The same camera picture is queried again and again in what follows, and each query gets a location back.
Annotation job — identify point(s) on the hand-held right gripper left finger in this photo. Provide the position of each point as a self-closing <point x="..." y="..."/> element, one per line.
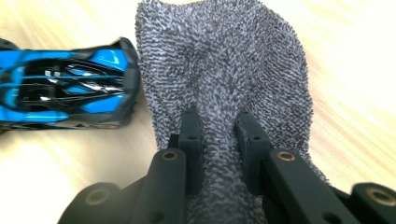
<point x="191" y="149"/>

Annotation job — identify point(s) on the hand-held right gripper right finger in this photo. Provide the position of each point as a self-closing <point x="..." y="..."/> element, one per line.
<point x="253" y="149"/>

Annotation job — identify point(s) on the grey towel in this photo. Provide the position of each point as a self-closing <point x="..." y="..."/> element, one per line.
<point x="224" y="62"/>

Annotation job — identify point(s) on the blue and black toy car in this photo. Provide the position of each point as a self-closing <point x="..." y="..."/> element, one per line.
<point x="102" y="59"/>

